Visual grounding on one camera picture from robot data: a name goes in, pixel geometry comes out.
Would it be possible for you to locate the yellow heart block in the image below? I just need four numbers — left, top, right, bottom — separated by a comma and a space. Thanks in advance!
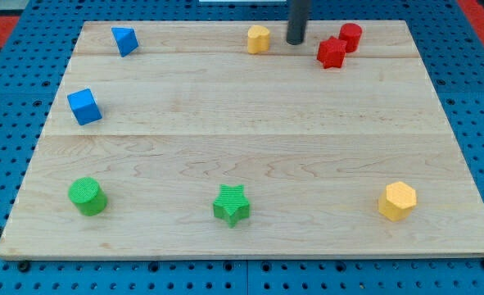
247, 25, 270, 54

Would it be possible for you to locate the green star block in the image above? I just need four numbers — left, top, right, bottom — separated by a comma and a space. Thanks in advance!
212, 184, 251, 228

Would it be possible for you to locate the red star block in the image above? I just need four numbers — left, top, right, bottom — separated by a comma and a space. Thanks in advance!
317, 36, 347, 69

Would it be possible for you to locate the light wooden board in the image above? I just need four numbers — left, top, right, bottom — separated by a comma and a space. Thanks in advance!
0, 20, 484, 261

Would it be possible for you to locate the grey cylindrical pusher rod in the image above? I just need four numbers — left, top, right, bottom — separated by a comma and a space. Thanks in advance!
286, 0, 312, 45

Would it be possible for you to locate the red cylinder block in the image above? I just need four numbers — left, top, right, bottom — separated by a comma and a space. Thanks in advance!
338, 23, 363, 53

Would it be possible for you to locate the blue triangular prism block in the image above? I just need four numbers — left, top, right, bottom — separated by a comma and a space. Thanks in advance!
111, 27, 138, 57

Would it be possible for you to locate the green cylinder block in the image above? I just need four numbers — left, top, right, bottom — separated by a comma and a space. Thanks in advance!
68, 177, 107, 216

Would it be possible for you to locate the yellow hexagon block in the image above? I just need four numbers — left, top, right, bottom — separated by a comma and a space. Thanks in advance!
378, 181, 418, 222

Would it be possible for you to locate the blue cube block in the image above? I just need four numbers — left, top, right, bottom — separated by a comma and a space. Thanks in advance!
67, 88, 102, 125

